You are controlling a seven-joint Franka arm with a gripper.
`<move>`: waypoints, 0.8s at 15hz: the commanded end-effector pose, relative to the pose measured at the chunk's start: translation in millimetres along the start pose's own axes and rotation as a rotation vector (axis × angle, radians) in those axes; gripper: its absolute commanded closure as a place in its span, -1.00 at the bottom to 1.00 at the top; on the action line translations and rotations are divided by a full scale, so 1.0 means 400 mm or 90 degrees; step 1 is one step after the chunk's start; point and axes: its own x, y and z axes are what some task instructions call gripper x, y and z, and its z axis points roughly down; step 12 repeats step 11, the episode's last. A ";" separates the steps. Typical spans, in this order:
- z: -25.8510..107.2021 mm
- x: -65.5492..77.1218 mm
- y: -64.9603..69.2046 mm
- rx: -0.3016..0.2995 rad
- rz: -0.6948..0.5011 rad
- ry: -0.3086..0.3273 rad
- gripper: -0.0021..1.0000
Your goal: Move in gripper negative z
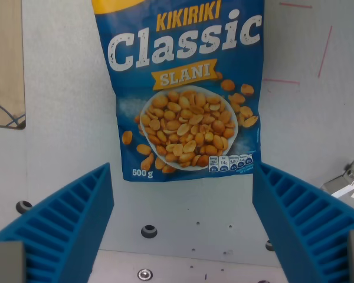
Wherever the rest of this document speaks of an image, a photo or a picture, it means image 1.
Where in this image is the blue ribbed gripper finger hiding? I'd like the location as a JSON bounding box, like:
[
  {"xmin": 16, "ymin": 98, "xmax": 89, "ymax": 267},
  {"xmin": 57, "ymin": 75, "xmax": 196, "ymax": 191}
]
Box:
[
  {"xmin": 0, "ymin": 162, "xmax": 115, "ymax": 283},
  {"xmin": 251, "ymin": 162, "xmax": 354, "ymax": 283}
]

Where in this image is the silver bolt head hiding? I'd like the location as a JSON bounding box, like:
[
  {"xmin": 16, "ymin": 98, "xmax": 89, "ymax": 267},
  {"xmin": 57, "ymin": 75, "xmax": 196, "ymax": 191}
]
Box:
[{"xmin": 137, "ymin": 268, "xmax": 153, "ymax": 281}]

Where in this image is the blue peanut bag Kikiriki Classic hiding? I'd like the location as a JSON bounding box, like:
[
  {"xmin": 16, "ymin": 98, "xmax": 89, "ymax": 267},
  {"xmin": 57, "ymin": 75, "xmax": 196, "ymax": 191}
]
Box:
[{"xmin": 91, "ymin": 0, "xmax": 266, "ymax": 183}]

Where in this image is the grey metal bracket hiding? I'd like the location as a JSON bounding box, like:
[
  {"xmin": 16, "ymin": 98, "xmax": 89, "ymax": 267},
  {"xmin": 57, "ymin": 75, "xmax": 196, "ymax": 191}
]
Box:
[{"xmin": 319, "ymin": 159, "xmax": 354, "ymax": 203}]

